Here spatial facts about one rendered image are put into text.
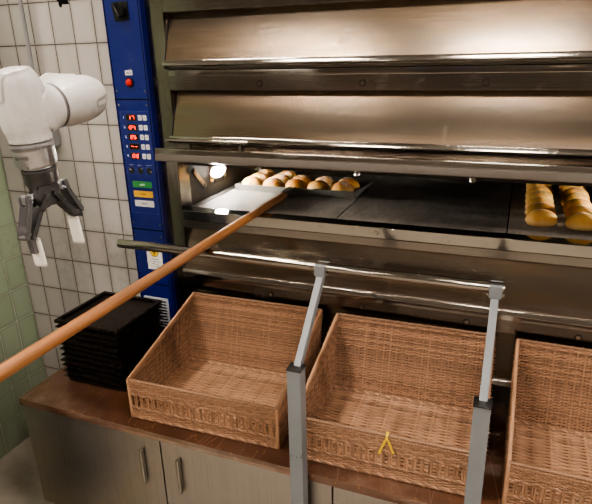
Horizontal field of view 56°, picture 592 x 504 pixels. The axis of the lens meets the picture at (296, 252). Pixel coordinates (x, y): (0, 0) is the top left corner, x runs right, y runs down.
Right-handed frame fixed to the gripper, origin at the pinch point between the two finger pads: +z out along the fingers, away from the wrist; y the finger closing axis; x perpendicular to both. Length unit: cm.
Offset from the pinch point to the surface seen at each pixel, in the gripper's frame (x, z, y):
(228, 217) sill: 5, 22, -82
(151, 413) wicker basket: -7, 73, -28
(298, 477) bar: 50, 75, -14
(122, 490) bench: -22, 106, -22
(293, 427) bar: 49, 58, -15
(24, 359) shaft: 10.1, 11.1, 27.5
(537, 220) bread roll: 114, 22, -89
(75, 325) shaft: 11.1, 11.9, 13.2
